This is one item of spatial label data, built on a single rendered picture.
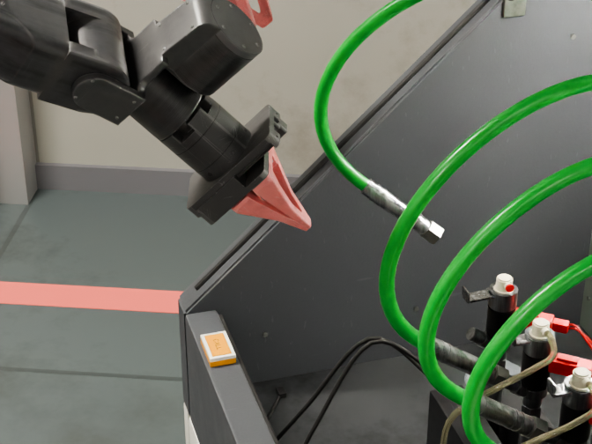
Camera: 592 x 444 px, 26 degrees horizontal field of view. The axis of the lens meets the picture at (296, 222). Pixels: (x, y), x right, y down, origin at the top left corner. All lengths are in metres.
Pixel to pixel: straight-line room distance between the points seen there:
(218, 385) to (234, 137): 0.42
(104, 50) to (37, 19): 0.06
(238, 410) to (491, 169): 0.44
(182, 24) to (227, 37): 0.04
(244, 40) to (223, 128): 0.08
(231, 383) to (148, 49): 0.50
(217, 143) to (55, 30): 0.17
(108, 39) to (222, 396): 0.51
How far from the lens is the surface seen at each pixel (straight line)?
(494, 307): 1.27
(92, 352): 3.14
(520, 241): 1.66
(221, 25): 1.03
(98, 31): 1.04
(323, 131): 1.29
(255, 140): 1.09
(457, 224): 1.61
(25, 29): 1.00
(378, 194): 1.32
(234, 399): 1.41
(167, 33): 1.04
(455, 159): 1.07
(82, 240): 3.60
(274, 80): 3.60
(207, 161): 1.09
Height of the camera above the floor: 1.81
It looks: 30 degrees down
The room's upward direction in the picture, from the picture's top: straight up
